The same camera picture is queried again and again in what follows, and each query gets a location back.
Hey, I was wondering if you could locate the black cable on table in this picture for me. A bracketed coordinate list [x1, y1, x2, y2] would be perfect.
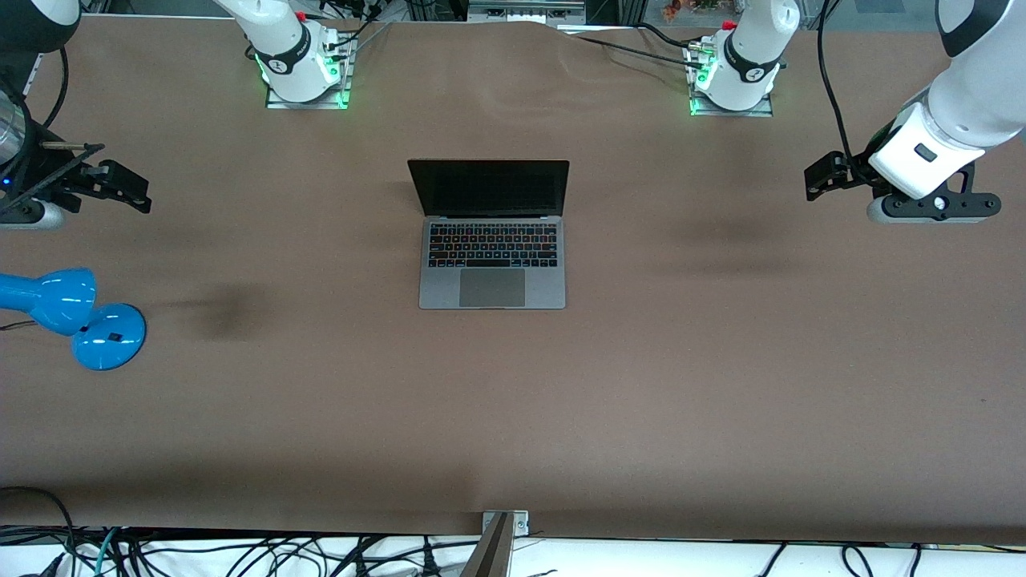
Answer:
[571, 34, 692, 67]

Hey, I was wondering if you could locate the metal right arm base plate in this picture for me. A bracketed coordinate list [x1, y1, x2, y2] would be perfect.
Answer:
[265, 35, 354, 111]

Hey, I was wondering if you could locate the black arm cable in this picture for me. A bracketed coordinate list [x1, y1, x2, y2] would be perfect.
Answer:
[0, 46, 71, 201]
[816, 0, 865, 165]

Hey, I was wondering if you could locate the blue desk lamp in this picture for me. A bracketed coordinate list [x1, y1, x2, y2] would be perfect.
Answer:
[0, 268, 148, 372]

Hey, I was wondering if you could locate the metal table edge bracket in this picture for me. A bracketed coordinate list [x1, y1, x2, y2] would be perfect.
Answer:
[482, 510, 531, 537]

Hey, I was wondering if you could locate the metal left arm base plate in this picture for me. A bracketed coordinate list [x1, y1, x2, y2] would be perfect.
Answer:
[687, 40, 775, 118]

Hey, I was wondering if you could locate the grey metal beam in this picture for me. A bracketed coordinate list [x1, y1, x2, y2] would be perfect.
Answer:
[460, 513, 515, 577]

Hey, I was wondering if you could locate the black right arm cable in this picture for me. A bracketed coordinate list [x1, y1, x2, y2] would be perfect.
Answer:
[0, 46, 71, 201]

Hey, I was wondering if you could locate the teal cable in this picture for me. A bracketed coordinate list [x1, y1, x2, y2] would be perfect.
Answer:
[95, 527, 123, 577]

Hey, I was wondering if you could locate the aluminium equipment rack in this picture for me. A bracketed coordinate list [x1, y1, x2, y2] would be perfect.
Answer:
[467, 0, 588, 26]

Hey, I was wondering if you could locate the black looped floor cable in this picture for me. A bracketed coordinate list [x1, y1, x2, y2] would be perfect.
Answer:
[0, 486, 79, 577]

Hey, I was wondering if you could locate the grey laptop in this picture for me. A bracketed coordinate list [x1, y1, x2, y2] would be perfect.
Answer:
[406, 159, 571, 311]

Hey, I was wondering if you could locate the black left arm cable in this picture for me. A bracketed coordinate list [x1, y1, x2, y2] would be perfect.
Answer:
[816, 0, 865, 165]

